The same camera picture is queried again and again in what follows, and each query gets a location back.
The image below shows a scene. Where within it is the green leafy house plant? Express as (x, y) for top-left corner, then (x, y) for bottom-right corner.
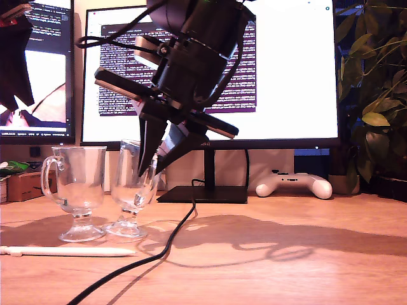
(333, 0), (407, 191)

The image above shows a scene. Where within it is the green crumpled packet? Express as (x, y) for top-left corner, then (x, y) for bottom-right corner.
(0, 160), (30, 178)

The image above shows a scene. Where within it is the black camera cable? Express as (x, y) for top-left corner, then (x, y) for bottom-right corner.
(75, 0), (168, 50)

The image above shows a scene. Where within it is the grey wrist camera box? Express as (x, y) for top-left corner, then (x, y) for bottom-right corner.
(133, 36), (179, 70)

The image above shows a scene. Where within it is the small footed glass cup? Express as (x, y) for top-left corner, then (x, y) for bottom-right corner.
(103, 139), (160, 239)
(40, 146), (108, 243)

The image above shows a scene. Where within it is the black monitor power cable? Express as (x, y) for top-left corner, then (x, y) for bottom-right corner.
(244, 149), (251, 187)

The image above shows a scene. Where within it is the large black Huawei monitor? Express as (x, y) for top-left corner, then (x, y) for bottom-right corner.
(79, 0), (341, 204)

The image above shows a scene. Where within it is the black flat box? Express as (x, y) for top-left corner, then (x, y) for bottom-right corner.
(361, 174), (407, 203)

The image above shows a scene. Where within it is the white pen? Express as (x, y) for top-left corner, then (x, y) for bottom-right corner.
(0, 246), (137, 257)

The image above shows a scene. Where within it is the dark blue box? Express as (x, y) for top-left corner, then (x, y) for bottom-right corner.
(294, 149), (330, 179)

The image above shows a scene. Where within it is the black monitor showing code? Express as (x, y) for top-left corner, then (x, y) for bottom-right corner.
(0, 0), (76, 146)

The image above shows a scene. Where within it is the pale plant pot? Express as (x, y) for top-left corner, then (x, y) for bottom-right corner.
(329, 174), (360, 195)

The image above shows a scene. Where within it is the thick black table cable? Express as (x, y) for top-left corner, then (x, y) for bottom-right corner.
(66, 179), (204, 305)

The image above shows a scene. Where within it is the white game controller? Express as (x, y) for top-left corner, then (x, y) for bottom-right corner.
(255, 170), (333, 200)

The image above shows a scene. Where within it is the black arm loop cable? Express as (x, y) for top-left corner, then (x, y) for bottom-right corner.
(192, 9), (249, 111)

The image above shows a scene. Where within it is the brown cardboard box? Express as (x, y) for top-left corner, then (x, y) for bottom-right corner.
(6, 171), (58, 203)

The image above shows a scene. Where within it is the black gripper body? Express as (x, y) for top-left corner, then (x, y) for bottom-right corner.
(94, 31), (239, 140)

